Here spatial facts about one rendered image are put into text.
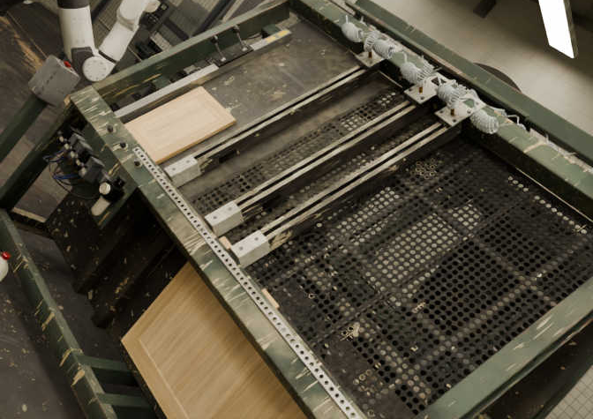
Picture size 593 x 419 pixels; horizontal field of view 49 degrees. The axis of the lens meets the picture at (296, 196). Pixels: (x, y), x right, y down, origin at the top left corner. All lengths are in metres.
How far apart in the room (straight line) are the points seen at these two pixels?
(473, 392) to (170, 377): 1.18
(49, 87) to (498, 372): 2.14
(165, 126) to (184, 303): 0.79
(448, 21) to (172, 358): 6.56
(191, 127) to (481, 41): 5.75
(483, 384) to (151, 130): 1.73
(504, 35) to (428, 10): 1.06
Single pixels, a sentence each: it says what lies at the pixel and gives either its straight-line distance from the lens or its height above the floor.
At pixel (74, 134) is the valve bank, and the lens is 2.89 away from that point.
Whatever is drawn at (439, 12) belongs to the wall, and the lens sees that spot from 8.56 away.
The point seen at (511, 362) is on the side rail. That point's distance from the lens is 2.10.
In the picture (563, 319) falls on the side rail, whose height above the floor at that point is 1.49.
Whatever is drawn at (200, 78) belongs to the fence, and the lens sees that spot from 3.12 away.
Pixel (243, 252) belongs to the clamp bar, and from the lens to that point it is 2.29.
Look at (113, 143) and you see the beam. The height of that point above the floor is 0.83.
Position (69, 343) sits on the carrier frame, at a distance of 2.74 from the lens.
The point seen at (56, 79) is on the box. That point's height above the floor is 0.87.
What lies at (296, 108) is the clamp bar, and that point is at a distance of 2.79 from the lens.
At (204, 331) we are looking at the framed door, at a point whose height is 0.57.
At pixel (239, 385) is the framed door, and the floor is 0.56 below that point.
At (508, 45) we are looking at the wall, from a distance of 8.11.
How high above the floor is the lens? 1.44
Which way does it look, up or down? 6 degrees down
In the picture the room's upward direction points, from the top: 41 degrees clockwise
